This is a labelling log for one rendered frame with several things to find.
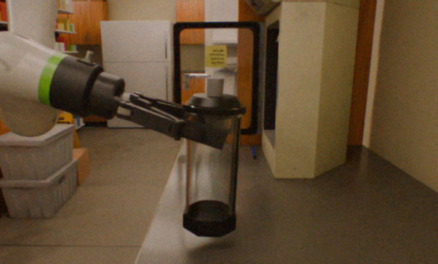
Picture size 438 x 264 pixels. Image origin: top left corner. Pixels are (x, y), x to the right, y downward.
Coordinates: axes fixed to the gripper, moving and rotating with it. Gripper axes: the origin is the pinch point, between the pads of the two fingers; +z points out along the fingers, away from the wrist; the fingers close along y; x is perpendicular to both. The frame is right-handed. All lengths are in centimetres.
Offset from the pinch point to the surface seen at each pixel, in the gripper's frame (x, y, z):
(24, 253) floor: 149, 142, -81
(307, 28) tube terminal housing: -25.8, 32.6, 17.2
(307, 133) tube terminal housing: -0.2, 32.5, 27.7
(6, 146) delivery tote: 101, 189, -129
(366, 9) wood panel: -44, 69, 43
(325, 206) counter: 12.0, 14.2, 31.8
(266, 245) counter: 17.1, -2.0, 16.5
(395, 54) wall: -31, 58, 54
